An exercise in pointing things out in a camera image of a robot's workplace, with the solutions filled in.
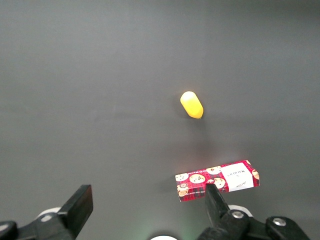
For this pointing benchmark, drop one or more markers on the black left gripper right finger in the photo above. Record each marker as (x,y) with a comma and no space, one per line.
(217,215)

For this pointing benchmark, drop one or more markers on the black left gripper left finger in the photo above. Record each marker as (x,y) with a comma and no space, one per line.
(75,210)

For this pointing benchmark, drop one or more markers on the red tartan cookie box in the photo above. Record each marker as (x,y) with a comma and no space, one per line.
(200,183)

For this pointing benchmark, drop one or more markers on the yellow lemon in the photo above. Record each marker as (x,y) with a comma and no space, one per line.
(192,105)

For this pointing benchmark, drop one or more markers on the dark grey table mat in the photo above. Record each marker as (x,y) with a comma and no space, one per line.
(100,87)

